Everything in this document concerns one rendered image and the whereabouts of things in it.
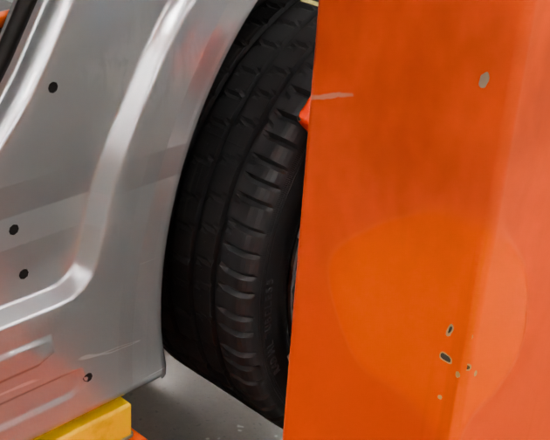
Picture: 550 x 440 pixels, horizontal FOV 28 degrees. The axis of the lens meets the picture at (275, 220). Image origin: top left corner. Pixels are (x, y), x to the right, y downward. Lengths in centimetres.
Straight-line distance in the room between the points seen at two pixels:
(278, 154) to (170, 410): 136
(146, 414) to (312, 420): 168
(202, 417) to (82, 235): 137
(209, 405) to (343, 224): 182
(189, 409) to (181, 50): 149
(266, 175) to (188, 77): 16
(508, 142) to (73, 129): 58
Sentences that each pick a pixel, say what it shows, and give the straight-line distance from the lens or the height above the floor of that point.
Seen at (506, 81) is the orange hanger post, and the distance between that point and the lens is 65.
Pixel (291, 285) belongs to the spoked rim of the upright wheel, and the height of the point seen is 85.
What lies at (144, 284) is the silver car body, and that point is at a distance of 125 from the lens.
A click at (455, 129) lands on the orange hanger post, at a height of 128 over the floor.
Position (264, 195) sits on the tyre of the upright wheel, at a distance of 126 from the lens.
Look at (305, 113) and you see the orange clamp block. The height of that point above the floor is 109.
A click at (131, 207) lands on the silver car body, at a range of 119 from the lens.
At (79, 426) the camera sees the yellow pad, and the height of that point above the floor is 73.
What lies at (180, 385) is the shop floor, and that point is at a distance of 262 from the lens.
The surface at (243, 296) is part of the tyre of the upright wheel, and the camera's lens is 130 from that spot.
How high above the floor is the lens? 152
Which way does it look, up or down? 27 degrees down
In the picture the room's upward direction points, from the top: 4 degrees clockwise
